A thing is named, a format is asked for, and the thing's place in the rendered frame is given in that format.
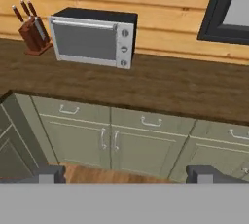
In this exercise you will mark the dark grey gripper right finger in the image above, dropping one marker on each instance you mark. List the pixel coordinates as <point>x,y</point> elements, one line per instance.
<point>197,173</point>

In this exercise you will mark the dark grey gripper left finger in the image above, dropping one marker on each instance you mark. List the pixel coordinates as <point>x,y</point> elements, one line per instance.
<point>53,173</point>

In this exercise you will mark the silver toaster oven knob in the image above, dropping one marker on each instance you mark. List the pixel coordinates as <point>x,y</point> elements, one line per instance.
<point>125,33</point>
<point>123,63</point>
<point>124,49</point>

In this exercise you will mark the grey glass toaster oven door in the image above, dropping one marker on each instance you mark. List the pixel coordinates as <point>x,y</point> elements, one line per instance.
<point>86,41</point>

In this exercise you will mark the silver and black toaster oven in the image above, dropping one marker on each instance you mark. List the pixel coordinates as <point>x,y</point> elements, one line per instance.
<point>94,38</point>

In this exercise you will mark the green cupboard door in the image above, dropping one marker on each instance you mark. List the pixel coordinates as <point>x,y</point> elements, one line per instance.
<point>214,159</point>
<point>74,140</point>
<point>146,151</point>

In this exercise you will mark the green drawer front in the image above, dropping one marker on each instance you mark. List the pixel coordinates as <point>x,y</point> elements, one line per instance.
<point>87,109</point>
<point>129,119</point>
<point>214,132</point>

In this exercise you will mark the dark green corner cupboard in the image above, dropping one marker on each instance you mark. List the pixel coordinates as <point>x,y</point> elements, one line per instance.
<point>16,137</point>

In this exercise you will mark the brown wooden knife block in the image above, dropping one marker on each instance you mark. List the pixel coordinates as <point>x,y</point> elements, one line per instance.
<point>34,38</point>

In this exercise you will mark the silver bladed knife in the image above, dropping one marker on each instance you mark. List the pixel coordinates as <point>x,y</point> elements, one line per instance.
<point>40,28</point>

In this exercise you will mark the black framed window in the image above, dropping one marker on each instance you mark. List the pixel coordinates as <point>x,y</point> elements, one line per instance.
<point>215,17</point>

